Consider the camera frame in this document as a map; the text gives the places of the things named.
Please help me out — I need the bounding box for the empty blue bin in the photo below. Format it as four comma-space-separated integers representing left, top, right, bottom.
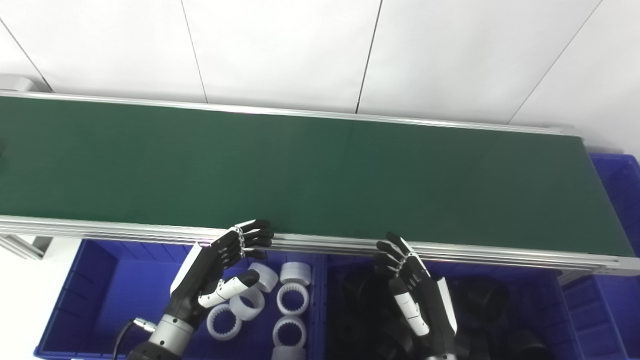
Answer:
559, 152, 640, 360

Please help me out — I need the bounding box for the white toothed plastic ring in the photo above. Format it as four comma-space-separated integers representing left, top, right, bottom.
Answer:
206, 304, 243, 342
248, 262, 279, 294
272, 316, 307, 350
279, 262, 312, 287
229, 287, 266, 322
276, 282, 310, 317

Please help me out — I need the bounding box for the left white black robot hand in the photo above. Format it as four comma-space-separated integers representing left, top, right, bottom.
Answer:
165, 219, 275, 327

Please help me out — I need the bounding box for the aluminium conveyor leg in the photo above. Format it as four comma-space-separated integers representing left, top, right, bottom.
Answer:
0, 234, 54, 261

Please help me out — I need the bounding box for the blue bin with white rings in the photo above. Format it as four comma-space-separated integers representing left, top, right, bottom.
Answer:
34, 239, 327, 360

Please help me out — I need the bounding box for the blue bin with black parts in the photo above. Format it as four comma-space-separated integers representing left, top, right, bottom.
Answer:
320, 252, 597, 360

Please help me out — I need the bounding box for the grey conveyor end cover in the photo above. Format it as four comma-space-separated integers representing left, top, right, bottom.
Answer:
0, 74, 52, 94

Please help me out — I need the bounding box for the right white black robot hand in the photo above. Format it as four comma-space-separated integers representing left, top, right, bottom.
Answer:
373, 231, 459, 359

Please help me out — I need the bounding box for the green conveyor belt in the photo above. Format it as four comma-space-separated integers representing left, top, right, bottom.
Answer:
0, 90, 640, 277
0, 96, 636, 258

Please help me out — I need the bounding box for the black cylindrical plastic part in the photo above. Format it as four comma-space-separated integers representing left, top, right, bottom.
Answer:
340, 274, 387, 322
499, 330, 552, 360
456, 276, 512, 327

